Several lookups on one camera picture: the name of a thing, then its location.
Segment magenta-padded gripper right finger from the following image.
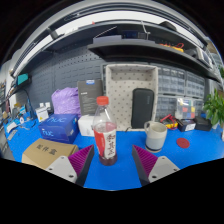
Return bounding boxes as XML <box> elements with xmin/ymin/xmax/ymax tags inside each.
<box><xmin>132</xmin><ymin>144</ymin><xmax>181</xmax><ymax>187</ymax></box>

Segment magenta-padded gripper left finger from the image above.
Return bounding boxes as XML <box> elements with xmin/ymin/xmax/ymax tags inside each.
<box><xmin>45</xmin><ymin>144</ymin><xmax>95</xmax><ymax>188</ymax></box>

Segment red-capped clear drink bottle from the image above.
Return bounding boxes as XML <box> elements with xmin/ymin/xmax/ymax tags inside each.
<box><xmin>92</xmin><ymin>95</ymin><xmax>118</xmax><ymax>167</ymax></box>

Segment brown cardboard box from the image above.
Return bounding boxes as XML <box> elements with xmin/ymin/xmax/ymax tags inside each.
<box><xmin>21</xmin><ymin>137</ymin><xmax>80</xmax><ymax>170</ymax></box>

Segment white and grey mug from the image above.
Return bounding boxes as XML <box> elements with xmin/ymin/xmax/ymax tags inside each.
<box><xmin>143</xmin><ymin>120</ymin><xmax>168</xmax><ymax>153</ymax></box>

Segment flat round red coaster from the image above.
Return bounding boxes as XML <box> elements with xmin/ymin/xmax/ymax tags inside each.
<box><xmin>175</xmin><ymin>137</ymin><xmax>191</xmax><ymax>150</ymax></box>

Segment blue cardboard box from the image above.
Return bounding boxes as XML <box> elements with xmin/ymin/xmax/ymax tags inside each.
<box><xmin>38</xmin><ymin>113</ymin><xmax>80</xmax><ymax>144</ymax></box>

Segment yellow multimeter with red leads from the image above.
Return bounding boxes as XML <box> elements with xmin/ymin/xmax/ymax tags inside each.
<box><xmin>159</xmin><ymin>113</ymin><xmax>179</xmax><ymax>130</ymax></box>

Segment white cardboard box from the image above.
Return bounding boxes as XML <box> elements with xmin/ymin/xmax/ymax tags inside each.
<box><xmin>77</xmin><ymin>114</ymin><xmax>96</xmax><ymax>138</ymax></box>

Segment dark labelled box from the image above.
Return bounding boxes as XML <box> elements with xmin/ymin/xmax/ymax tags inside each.
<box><xmin>176</xmin><ymin>118</ymin><xmax>198</xmax><ymax>133</ymax></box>

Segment small white box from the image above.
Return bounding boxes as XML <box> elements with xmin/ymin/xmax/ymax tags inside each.
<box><xmin>35</xmin><ymin>106</ymin><xmax>50</xmax><ymax>123</ymax></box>

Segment black flat zip case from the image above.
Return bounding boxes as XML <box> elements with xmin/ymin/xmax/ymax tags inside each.
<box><xmin>194</xmin><ymin>115</ymin><xmax>213</xmax><ymax>132</ymax></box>

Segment black upright zip case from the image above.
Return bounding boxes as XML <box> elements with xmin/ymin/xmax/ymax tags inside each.
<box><xmin>130</xmin><ymin>87</ymin><xmax>155</xmax><ymax>130</ymax></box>

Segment clear box with coloured parts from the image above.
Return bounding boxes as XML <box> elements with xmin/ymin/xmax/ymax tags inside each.
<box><xmin>174</xmin><ymin>97</ymin><xmax>197</xmax><ymax>120</ymax></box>

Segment purple plastic bag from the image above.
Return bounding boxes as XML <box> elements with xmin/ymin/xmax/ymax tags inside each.
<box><xmin>50</xmin><ymin>87</ymin><xmax>82</xmax><ymax>118</ymax></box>

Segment dark grey flat box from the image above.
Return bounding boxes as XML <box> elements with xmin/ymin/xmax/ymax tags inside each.
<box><xmin>77</xmin><ymin>79</ymin><xmax>104</xmax><ymax>117</ymax></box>

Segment narrow grey drawer cabinet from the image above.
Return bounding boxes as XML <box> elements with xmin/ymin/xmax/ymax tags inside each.
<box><xmin>193</xmin><ymin>98</ymin><xmax>205</xmax><ymax>116</ymax></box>

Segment green potted plant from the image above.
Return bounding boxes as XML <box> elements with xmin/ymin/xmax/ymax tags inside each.
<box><xmin>202</xmin><ymin>89</ymin><xmax>224</xmax><ymax>130</ymax></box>

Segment white polka-dot fabric bin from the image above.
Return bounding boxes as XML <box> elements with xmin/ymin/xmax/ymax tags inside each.
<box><xmin>104</xmin><ymin>63</ymin><xmax>159</xmax><ymax>132</ymax></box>

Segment wide grey drawer cabinet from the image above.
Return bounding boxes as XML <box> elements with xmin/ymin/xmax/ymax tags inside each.
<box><xmin>156</xmin><ymin>65</ymin><xmax>187</xmax><ymax>97</ymax></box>

